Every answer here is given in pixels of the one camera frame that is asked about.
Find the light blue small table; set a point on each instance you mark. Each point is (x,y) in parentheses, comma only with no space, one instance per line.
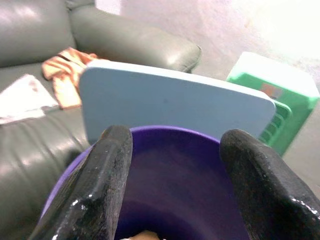
(170,105)

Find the green plastic stool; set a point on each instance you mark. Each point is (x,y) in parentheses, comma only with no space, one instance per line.
(290,100)

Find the purple plastic rubbish bin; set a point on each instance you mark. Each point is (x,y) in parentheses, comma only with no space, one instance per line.
(175,180)

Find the white paper sheet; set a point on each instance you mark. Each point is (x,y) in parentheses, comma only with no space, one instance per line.
(23,100)

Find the grey-green leather sofa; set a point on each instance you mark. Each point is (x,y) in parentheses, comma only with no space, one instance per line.
(37,140)

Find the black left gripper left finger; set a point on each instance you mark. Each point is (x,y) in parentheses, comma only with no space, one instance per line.
(100,187)

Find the orange striped cloth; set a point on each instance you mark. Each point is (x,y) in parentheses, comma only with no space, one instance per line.
(65,75)

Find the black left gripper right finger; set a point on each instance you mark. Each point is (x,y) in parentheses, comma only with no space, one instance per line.
(270,190)

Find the crumpled beige trash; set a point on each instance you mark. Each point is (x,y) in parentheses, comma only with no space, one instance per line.
(145,235)

